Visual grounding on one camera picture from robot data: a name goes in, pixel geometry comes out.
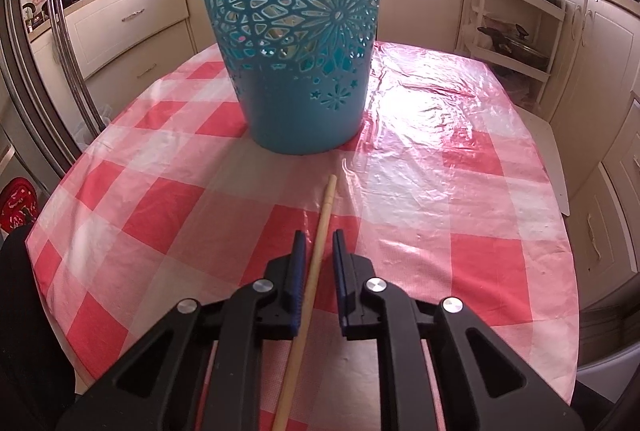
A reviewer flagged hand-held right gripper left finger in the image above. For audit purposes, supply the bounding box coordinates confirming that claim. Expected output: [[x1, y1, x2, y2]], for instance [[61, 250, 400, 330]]
[[57, 231, 307, 431]]

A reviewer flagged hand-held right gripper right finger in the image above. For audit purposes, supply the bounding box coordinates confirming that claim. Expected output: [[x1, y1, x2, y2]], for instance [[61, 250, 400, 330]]
[[332, 231, 585, 431]]

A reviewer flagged wooden chopstick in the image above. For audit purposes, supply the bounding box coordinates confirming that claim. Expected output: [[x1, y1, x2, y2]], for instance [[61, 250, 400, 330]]
[[271, 174, 338, 431]]

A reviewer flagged blue perforated plastic basket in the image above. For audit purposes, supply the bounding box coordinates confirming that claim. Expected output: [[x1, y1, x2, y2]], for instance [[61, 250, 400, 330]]
[[186, 0, 390, 156]]

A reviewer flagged pink checkered plastic tablecloth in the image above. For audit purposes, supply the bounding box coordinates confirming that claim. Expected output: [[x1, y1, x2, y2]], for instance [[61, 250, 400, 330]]
[[25, 40, 583, 431]]

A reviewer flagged pan with glass lid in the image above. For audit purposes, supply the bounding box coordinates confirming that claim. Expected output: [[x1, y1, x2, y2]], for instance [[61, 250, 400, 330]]
[[477, 25, 549, 72]]

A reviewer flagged red floral bag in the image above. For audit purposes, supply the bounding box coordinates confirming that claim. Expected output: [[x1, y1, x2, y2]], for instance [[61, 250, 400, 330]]
[[0, 177, 37, 232]]

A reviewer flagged cream drawer cabinet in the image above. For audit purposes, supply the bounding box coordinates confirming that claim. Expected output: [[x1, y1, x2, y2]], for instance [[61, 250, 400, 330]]
[[60, 0, 201, 82]]

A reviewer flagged cream long cabinet row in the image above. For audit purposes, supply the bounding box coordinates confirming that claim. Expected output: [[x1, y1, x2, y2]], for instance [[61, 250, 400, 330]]
[[544, 0, 640, 364]]

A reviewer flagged stainless steel refrigerator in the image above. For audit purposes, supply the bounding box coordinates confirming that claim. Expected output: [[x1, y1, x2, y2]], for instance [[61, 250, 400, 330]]
[[0, 0, 108, 192]]

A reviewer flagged white kitchen trolley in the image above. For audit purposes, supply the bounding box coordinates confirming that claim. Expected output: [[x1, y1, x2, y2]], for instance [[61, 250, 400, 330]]
[[467, 0, 567, 102]]

